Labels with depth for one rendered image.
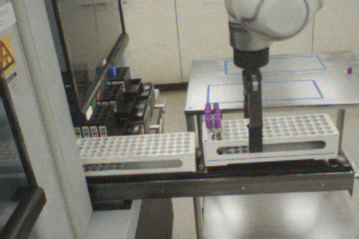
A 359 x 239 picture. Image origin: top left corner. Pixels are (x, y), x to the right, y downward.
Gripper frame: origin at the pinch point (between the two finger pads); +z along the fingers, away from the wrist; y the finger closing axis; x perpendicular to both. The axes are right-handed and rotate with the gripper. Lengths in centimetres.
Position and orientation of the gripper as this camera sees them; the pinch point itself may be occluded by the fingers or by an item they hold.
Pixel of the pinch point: (252, 131)
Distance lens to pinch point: 96.9
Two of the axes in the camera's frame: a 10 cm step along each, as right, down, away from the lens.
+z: 1.0, 8.8, 4.6
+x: -9.9, 0.7, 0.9
